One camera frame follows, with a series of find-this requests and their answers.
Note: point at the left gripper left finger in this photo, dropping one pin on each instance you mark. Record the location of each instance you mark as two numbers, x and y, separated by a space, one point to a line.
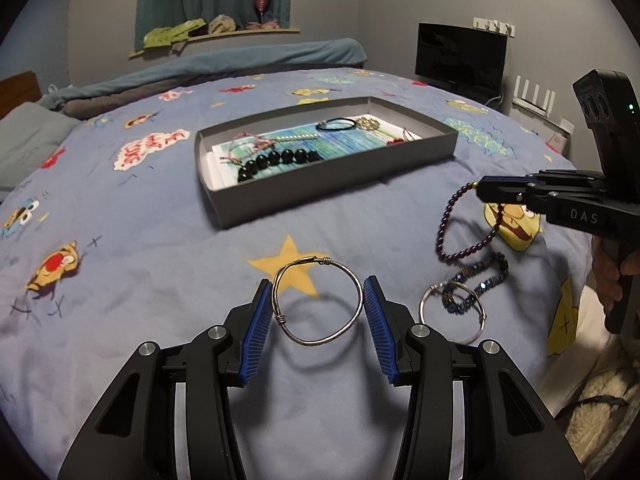
130 433

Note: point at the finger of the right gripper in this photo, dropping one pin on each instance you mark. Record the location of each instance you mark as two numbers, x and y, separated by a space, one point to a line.
544 177
529 194

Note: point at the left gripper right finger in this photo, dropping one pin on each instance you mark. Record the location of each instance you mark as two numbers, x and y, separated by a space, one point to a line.
508 431

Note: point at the silver wire bangle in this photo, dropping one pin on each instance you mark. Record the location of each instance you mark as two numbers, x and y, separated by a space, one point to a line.
280 317

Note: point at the pearl hair clip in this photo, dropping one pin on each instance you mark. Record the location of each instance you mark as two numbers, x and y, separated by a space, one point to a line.
294 137

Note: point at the person's right hand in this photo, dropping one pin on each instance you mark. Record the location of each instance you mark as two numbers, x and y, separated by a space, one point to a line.
607 274

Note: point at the white wifi router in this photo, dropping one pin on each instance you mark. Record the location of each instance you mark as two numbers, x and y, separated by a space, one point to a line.
532 106

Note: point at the black monitor screen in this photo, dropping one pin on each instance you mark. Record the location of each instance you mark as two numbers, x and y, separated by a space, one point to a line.
463 60

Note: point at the blue cartoon bed sheet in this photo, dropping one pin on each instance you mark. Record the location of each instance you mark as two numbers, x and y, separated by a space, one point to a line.
115 245

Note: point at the blue folded blanket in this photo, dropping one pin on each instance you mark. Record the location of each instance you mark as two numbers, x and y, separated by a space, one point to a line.
338 52

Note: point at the grey cardboard tray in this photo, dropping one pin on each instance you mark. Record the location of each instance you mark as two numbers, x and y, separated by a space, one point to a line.
257 198

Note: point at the colourful printed paper sheet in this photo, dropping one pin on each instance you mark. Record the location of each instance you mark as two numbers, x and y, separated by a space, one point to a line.
251 156

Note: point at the wooden window sill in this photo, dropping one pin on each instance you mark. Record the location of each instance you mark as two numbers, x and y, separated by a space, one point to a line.
216 37

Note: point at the grey pillow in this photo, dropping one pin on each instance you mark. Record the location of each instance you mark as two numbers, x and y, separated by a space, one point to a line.
30 134

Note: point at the grey folded blanket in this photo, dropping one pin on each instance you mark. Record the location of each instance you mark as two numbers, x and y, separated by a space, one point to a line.
91 107

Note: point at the beige cloth on sill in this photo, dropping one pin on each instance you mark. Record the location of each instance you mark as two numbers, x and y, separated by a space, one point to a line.
222 24

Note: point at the wooden headboard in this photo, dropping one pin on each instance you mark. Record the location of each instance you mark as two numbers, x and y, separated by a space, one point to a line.
17 90

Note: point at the green cloth on sill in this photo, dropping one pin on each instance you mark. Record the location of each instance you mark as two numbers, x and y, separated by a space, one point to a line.
167 36

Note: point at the white wall hook rack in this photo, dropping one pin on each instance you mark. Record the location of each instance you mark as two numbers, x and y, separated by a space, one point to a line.
502 28

